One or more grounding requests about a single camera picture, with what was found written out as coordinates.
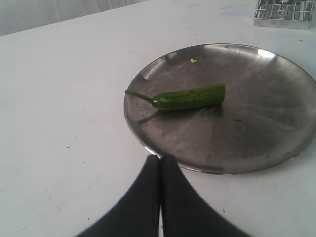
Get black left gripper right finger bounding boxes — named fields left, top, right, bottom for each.
left=160, top=155, right=249, bottom=237

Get wire metal utensil holder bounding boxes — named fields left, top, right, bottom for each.
left=254, top=0, right=316, bottom=29

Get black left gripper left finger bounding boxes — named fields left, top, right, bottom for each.
left=78, top=155, right=160, bottom=237

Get white backdrop curtain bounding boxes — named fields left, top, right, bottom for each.
left=0, top=0, right=141, bottom=36

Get round stainless steel plate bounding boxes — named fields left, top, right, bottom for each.
left=124, top=44, right=316, bottom=174

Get green cucumber with stem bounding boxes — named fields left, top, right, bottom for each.
left=125, top=83, right=226, bottom=111

